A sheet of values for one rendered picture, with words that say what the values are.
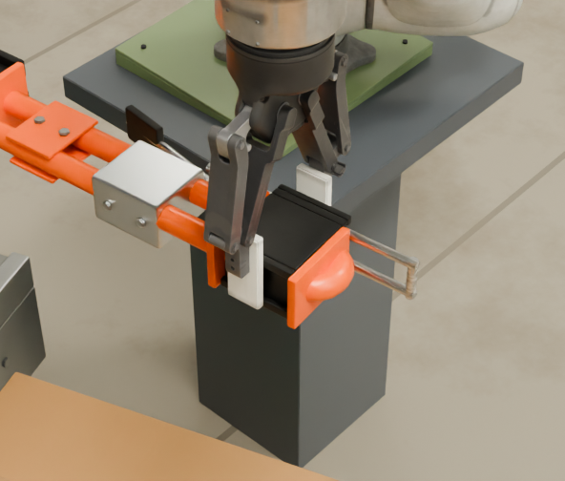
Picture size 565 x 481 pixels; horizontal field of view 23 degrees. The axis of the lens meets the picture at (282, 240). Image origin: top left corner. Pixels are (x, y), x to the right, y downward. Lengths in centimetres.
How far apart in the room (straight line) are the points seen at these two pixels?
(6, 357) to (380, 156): 62
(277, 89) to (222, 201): 9
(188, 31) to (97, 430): 65
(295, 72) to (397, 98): 114
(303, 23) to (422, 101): 117
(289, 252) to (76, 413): 90
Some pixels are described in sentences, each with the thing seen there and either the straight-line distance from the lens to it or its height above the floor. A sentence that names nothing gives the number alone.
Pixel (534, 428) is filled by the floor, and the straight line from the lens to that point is 263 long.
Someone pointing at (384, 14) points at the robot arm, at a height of 91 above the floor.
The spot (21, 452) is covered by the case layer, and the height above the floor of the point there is 54.
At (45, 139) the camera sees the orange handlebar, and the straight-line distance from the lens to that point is 118.
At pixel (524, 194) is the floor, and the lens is 311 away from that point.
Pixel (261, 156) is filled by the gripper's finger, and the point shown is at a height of 135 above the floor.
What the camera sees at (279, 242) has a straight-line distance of 105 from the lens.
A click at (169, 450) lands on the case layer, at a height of 54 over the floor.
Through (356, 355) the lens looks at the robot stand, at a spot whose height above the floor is 18.
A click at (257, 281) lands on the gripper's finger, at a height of 125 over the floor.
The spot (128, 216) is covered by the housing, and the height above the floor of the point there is 123.
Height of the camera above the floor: 196
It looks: 42 degrees down
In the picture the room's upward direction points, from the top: straight up
